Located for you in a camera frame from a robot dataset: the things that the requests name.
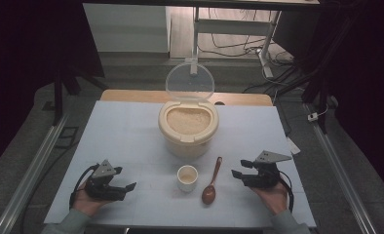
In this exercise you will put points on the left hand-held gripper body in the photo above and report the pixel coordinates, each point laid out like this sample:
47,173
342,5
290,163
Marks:
103,182

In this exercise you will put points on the person's left hand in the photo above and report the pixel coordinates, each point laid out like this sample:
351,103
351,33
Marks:
87,203

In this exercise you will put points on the wooden table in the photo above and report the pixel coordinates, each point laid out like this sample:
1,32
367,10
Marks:
131,96

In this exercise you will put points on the white desk frame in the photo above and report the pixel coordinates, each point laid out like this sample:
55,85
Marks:
232,26

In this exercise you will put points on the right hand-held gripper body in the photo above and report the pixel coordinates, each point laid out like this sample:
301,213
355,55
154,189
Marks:
264,172

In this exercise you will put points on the brown wooden spoon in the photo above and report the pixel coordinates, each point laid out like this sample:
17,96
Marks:
209,191

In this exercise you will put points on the person's right hand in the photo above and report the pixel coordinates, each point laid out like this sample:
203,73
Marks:
273,198

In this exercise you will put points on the clear round container lid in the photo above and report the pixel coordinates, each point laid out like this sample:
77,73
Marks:
190,81

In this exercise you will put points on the rice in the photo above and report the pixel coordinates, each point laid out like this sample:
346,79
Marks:
188,121

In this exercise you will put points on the black stand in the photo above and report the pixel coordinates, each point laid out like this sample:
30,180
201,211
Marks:
321,97
58,97

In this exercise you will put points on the cream rice container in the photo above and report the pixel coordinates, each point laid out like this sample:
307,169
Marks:
188,143

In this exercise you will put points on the aluminium rail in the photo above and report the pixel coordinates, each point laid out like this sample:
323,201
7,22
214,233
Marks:
339,169
34,169

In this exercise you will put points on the white cup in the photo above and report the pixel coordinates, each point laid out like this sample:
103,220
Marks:
187,178

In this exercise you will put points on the white plug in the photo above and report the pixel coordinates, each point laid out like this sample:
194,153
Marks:
312,116

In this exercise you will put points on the white cabinet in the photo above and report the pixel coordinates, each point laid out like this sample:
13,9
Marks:
128,32

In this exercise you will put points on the white paper tag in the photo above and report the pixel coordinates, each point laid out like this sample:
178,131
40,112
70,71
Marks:
293,146

